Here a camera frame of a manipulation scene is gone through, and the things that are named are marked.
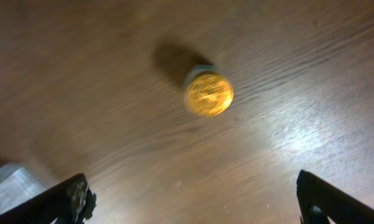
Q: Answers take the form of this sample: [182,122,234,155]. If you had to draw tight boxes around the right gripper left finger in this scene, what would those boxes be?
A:
[0,173,96,224]

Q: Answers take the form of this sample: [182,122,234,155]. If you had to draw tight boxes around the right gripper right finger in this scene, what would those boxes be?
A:
[296,170,374,224]

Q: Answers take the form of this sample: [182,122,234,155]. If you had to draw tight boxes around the small jar gold lid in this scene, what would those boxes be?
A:
[184,65,234,117]

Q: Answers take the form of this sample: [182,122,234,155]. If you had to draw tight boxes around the clear plastic container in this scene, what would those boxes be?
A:
[0,164,46,215]

